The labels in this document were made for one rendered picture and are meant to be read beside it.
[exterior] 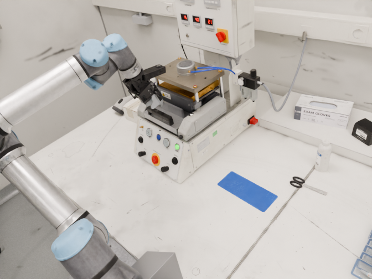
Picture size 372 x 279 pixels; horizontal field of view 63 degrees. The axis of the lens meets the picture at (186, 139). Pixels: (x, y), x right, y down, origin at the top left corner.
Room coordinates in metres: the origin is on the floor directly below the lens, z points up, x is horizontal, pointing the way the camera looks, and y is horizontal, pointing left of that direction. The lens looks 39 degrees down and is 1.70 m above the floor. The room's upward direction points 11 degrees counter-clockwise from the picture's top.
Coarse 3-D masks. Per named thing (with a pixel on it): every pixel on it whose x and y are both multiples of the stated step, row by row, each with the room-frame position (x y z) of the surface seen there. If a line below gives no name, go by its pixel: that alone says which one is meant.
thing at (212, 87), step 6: (162, 84) 1.23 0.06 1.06; (168, 84) 1.22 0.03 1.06; (210, 84) 1.15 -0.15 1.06; (216, 84) 1.16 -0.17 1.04; (174, 90) 1.15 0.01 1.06; (180, 90) 1.14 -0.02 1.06; (186, 90) 1.13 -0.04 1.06; (204, 90) 1.12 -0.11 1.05; (210, 90) 1.14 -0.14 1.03; (186, 96) 1.09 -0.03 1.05; (192, 96) 1.08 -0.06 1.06; (204, 96) 1.11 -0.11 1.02
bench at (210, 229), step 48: (96, 144) 1.29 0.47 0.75; (240, 144) 1.08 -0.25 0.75; (288, 144) 1.02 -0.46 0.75; (96, 192) 0.95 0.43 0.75; (144, 192) 0.89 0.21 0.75; (192, 192) 0.85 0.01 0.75; (288, 192) 0.76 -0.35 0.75; (336, 192) 0.71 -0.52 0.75; (144, 240) 0.66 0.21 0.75; (192, 240) 0.62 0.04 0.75; (240, 240) 0.59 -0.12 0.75; (288, 240) 0.56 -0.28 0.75; (336, 240) 0.53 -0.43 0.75
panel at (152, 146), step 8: (144, 120) 1.17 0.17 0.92; (144, 128) 1.15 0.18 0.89; (152, 128) 1.12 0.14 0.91; (144, 136) 1.14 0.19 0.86; (152, 136) 1.10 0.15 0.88; (160, 136) 1.06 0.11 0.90; (168, 136) 1.03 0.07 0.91; (144, 144) 1.12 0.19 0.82; (152, 144) 1.09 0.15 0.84; (160, 144) 1.05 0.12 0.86; (136, 152) 1.15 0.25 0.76; (152, 152) 1.07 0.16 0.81; (160, 152) 1.04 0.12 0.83; (168, 152) 1.00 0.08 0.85; (176, 152) 0.97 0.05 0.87; (160, 160) 1.02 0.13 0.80; (168, 160) 0.99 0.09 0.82; (160, 168) 1.01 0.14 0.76; (176, 168) 0.94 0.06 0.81; (168, 176) 0.96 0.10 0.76; (176, 176) 0.93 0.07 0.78
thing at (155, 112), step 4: (148, 108) 1.13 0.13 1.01; (148, 112) 1.14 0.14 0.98; (152, 112) 1.11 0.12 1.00; (156, 112) 1.09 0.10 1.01; (160, 112) 1.08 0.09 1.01; (160, 116) 1.07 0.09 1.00; (164, 116) 1.05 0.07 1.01; (168, 116) 1.04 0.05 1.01; (168, 120) 1.03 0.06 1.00; (172, 120) 1.03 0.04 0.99; (172, 124) 1.03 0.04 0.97
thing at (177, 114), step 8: (168, 104) 1.13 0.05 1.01; (144, 112) 1.16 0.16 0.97; (168, 112) 1.13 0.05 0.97; (176, 112) 1.10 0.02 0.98; (184, 112) 1.10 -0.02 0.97; (152, 120) 1.12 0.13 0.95; (160, 120) 1.08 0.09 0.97; (176, 120) 1.06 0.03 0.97; (168, 128) 1.04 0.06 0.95; (176, 128) 1.00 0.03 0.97
